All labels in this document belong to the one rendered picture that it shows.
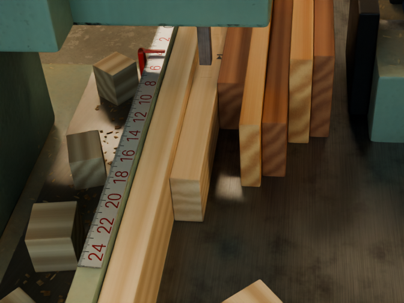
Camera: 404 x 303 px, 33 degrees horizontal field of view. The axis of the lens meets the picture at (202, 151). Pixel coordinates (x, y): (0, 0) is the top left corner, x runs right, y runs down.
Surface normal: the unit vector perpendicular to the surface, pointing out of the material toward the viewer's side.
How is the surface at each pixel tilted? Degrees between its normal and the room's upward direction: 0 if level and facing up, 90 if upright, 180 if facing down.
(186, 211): 90
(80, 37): 0
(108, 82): 90
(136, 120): 0
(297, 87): 90
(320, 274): 0
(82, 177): 90
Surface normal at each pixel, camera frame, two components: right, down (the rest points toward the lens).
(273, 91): -0.06, -0.75
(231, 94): -0.13, 0.65
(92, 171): 0.22, 0.63
